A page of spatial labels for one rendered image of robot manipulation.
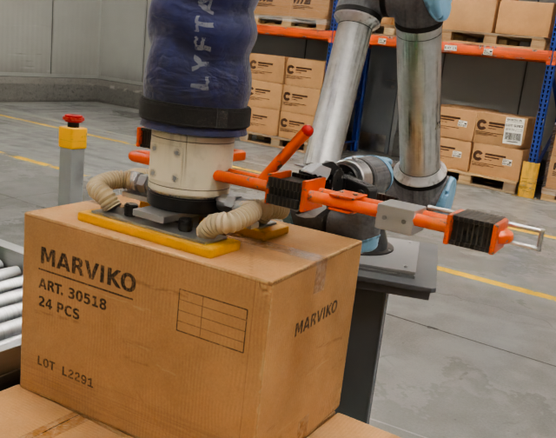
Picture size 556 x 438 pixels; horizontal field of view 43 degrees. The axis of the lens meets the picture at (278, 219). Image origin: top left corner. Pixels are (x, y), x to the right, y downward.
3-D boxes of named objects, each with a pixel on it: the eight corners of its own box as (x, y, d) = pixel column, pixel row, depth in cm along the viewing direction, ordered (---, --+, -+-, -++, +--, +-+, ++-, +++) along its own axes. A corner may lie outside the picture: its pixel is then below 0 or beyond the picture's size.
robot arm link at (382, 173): (393, 199, 165) (399, 156, 163) (370, 206, 155) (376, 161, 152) (357, 191, 170) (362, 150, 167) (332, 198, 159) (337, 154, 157)
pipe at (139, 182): (84, 202, 147) (85, 175, 145) (162, 189, 168) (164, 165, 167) (218, 239, 131) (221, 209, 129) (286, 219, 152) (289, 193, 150)
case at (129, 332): (19, 387, 157) (23, 211, 148) (137, 334, 192) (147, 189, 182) (249, 489, 130) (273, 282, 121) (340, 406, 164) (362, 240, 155)
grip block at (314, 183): (261, 203, 134) (264, 173, 132) (287, 197, 142) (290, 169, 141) (300, 213, 130) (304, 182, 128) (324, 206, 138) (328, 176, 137)
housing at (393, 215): (373, 228, 124) (376, 202, 123) (387, 222, 130) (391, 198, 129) (410, 236, 121) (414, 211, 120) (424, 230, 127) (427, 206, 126)
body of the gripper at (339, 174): (293, 200, 145) (321, 193, 155) (329, 209, 141) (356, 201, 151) (297, 162, 144) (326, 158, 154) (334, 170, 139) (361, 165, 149)
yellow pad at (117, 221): (76, 220, 146) (77, 196, 145) (110, 214, 154) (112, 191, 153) (210, 260, 130) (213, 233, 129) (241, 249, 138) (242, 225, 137)
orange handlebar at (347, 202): (86, 155, 157) (86, 138, 157) (172, 147, 183) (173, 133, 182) (506, 252, 113) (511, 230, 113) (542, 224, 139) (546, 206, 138)
